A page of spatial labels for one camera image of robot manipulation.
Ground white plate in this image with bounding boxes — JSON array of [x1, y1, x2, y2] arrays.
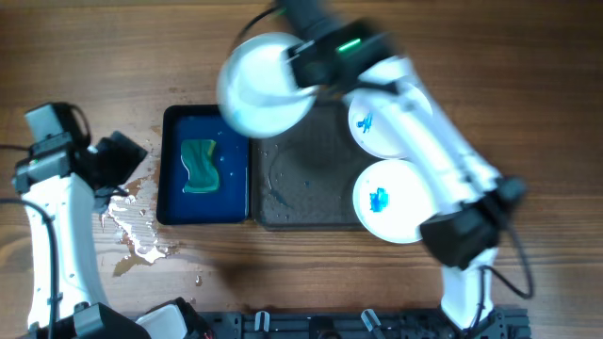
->
[[348, 77, 432, 159], [217, 32, 318, 138], [352, 159, 437, 244]]

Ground green and yellow sponge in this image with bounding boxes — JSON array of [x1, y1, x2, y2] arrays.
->
[[181, 139, 220, 194]]

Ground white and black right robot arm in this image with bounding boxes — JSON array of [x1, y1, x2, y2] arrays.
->
[[276, 1, 526, 338]]

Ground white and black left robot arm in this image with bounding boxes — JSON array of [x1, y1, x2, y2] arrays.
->
[[13, 103, 211, 338]]

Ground blue water tray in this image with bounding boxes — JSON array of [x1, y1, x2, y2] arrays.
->
[[156, 105, 250, 225]]

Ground dark brown serving tray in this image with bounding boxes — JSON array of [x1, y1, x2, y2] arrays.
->
[[249, 101, 379, 232]]

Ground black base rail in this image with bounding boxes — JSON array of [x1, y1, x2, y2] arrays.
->
[[200, 308, 532, 339]]

